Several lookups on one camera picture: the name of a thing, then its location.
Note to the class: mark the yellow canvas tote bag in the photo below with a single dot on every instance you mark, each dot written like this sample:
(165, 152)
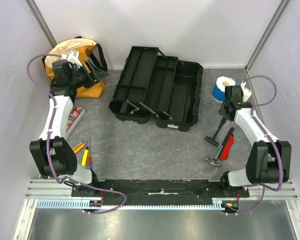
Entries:
(88, 49)

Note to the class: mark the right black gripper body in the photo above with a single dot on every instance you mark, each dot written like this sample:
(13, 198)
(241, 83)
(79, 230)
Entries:
(226, 114)

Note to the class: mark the red blue handled screwdriver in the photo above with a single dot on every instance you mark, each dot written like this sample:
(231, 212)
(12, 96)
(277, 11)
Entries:
(89, 158)

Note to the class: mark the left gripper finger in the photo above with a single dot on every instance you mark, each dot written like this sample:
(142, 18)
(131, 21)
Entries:
(91, 66)
(99, 74)

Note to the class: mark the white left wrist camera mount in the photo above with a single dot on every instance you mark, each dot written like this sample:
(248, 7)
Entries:
(72, 57)

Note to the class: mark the blue wrapped paper roll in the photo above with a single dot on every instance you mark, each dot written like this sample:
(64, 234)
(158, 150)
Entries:
(219, 88)

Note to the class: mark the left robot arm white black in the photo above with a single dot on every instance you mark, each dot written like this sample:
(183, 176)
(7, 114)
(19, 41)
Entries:
(52, 154)

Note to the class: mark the red black utility knife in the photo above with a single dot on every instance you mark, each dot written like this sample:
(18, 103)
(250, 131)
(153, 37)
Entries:
(225, 153)

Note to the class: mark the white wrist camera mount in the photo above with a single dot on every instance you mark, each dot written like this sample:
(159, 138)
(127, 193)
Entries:
(246, 92)
(72, 57)

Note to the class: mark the black plastic tool box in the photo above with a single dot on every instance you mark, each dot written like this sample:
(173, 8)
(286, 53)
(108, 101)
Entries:
(158, 86)

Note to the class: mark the claw hammer red black handle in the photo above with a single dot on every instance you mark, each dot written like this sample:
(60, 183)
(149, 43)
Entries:
(213, 161)

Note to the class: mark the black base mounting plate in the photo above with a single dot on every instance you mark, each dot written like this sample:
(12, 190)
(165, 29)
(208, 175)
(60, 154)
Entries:
(175, 191)

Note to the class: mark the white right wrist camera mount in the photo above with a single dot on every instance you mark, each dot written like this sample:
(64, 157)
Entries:
(246, 92)

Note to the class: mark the yellow handled screwdriver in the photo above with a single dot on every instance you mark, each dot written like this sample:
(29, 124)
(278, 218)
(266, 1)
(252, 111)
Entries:
(85, 154)

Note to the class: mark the red small box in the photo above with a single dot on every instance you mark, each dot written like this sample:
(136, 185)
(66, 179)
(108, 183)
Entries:
(75, 116)

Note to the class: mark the black rubber mallet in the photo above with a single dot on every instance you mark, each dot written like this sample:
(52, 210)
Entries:
(212, 140)

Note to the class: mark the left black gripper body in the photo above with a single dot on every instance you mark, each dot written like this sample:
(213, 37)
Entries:
(82, 78)

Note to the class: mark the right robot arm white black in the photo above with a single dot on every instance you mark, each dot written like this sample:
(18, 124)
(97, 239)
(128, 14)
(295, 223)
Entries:
(269, 160)

